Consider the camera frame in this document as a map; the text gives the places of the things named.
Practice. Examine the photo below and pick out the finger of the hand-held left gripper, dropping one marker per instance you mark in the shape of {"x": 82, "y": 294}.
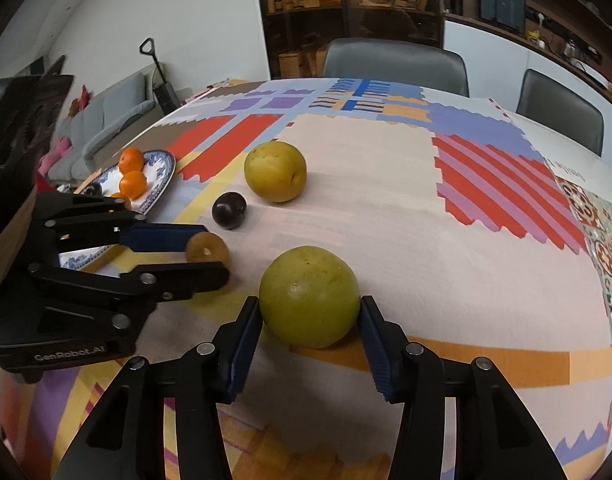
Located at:
{"x": 160, "y": 237}
{"x": 185, "y": 280}

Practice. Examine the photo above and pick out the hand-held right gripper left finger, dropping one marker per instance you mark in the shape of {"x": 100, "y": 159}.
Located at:
{"x": 243, "y": 345}

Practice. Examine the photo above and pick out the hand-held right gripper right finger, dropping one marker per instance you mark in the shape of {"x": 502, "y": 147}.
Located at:
{"x": 381, "y": 355}

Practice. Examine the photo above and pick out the small brown fruit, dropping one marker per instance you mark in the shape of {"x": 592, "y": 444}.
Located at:
{"x": 205, "y": 246}

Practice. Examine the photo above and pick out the orange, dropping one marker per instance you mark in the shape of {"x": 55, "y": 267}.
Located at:
{"x": 131, "y": 160}
{"x": 134, "y": 183}
{"x": 121, "y": 200}

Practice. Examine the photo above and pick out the blue rimmed white plate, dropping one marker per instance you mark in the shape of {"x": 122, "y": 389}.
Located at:
{"x": 160, "y": 175}

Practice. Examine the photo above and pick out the large green pear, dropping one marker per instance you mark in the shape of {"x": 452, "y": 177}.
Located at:
{"x": 309, "y": 303}

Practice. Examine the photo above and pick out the dark purple plum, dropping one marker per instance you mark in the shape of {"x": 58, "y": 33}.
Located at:
{"x": 93, "y": 190}
{"x": 229, "y": 210}

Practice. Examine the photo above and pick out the grey sofa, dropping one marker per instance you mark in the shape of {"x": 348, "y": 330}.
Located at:
{"x": 105, "y": 120}

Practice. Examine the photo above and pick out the yellow pear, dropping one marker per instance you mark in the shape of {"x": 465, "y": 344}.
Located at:
{"x": 276, "y": 171}

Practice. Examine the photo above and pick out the pink plush toy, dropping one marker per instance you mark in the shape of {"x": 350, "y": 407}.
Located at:
{"x": 55, "y": 152}

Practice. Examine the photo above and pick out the black stick vacuum cleaner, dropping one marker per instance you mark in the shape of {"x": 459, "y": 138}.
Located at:
{"x": 161, "y": 87}

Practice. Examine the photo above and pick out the red plush toy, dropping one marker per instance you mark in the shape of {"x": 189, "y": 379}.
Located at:
{"x": 80, "y": 100}

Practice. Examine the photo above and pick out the grey dining chair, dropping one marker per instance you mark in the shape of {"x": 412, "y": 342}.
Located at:
{"x": 561, "y": 105}
{"x": 391, "y": 62}

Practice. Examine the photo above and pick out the dark glass door cabinet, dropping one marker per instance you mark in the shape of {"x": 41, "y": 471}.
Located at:
{"x": 346, "y": 0}

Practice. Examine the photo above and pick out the white lower cabinet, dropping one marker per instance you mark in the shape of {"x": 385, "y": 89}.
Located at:
{"x": 491, "y": 50}

